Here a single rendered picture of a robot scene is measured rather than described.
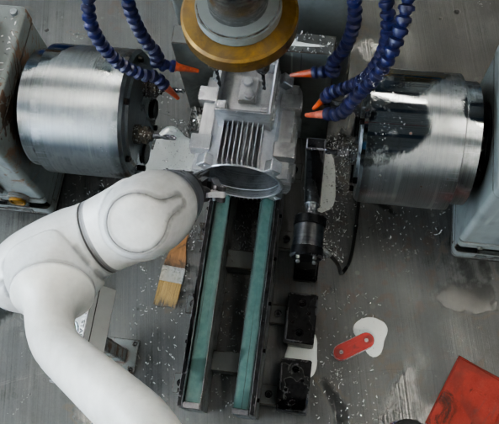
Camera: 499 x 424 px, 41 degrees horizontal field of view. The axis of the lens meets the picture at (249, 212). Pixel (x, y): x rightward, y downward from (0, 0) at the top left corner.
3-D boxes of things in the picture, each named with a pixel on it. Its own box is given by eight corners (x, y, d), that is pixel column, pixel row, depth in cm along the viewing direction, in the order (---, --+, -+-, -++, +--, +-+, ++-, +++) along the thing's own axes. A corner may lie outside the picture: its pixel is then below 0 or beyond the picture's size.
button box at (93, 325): (92, 290, 122) (68, 283, 118) (117, 288, 118) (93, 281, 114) (71, 386, 116) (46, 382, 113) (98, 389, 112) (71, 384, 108)
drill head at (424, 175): (319, 104, 142) (323, 35, 119) (518, 121, 138) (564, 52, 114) (307, 215, 134) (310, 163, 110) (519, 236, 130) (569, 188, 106)
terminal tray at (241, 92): (226, 71, 128) (222, 50, 121) (281, 76, 127) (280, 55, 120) (215, 128, 124) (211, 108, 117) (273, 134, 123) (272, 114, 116)
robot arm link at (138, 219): (181, 151, 90) (98, 192, 93) (151, 162, 75) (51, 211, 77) (216, 224, 91) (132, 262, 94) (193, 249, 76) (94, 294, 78)
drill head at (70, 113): (19, 80, 149) (-32, 9, 126) (181, 93, 145) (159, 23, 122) (-9, 183, 141) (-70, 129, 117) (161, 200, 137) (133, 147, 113)
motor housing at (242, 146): (214, 108, 143) (202, 59, 125) (302, 117, 141) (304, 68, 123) (198, 195, 136) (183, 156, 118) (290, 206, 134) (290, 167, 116)
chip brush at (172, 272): (177, 215, 148) (176, 214, 147) (199, 219, 147) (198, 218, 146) (152, 305, 141) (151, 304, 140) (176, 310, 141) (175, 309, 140)
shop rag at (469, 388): (459, 355, 134) (459, 354, 133) (515, 387, 131) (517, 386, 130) (424, 422, 130) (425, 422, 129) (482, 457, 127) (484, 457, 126)
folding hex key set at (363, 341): (368, 331, 137) (369, 329, 135) (376, 345, 136) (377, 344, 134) (330, 349, 136) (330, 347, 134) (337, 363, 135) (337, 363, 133)
